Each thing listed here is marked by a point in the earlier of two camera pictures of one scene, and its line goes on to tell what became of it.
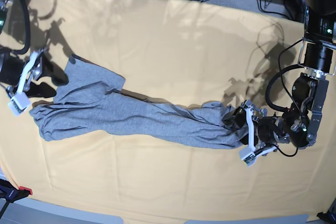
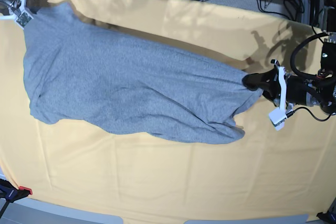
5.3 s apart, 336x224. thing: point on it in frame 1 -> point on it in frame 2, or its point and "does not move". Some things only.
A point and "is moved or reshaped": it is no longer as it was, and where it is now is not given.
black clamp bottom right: x=329 y=217 does not move
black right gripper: x=270 y=129 -> x=296 y=87
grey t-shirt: x=88 y=104 is moved or reshaped
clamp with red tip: x=9 y=192 does not move
